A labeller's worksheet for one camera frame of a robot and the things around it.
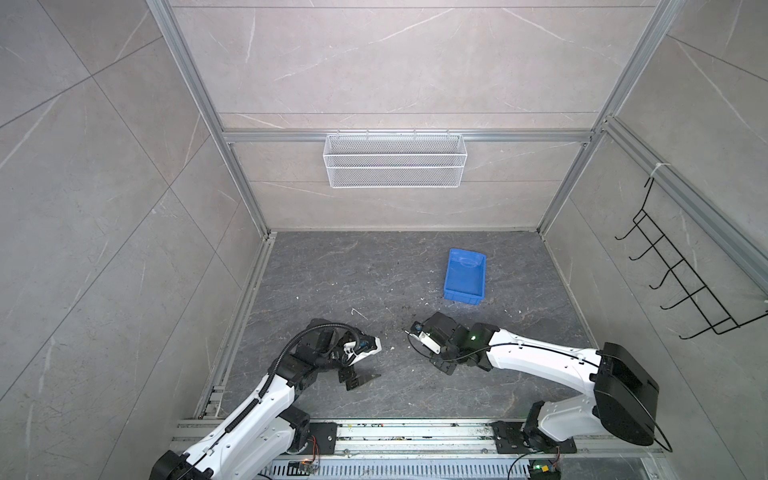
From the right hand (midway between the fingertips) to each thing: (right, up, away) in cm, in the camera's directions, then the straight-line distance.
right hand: (438, 348), depth 84 cm
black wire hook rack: (+52, +21, -18) cm, 59 cm away
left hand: (-19, +2, -5) cm, 20 cm away
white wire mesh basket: (-12, +59, +17) cm, 63 cm away
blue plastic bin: (+12, +18, +17) cm, 28 cm away
